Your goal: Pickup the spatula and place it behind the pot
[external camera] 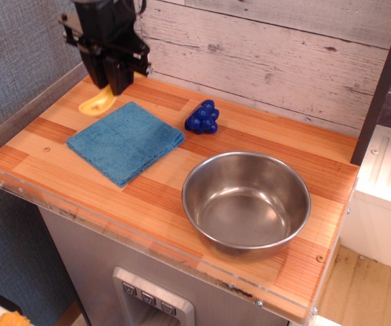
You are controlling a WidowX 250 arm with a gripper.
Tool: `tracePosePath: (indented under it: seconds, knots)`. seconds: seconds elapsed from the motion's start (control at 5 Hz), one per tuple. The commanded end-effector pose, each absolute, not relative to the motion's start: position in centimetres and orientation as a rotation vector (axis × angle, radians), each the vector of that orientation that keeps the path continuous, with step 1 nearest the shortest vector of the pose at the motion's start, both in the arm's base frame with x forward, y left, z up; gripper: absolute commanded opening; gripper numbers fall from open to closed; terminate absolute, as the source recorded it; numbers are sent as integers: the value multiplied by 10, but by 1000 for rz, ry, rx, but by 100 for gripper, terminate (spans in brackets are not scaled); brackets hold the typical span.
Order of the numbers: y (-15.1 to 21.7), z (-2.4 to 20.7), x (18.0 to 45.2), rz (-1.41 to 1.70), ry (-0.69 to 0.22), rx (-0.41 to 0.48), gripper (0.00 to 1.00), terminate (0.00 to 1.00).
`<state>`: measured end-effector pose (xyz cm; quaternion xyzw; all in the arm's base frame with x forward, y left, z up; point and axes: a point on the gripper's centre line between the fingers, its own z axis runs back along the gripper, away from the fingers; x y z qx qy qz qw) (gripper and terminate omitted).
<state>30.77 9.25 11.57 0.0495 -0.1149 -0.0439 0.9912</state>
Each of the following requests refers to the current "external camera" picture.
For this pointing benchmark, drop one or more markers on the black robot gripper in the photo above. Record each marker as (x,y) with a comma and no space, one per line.
(107,27)

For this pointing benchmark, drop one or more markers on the yellow brush with white bristles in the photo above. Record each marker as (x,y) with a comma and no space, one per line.
(106,101)

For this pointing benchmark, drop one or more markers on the blue cloth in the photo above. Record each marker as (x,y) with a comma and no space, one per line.
(125,143)

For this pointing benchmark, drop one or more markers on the silver metal bowl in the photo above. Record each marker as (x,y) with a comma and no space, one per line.
(246,205)

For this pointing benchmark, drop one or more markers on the blue toy grape bunch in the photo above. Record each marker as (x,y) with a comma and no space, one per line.
(203,119)

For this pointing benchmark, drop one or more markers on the grey toy fridge cabinet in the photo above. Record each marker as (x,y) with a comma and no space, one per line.
(90,259)

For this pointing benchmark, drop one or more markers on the silver ice dispenser panel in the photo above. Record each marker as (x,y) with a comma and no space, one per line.
(146,303)

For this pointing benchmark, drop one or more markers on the orange object bottom left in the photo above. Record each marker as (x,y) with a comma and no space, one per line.
(14,319)

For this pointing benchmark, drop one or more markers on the dark grey right post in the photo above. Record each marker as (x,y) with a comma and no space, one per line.
(373,113)

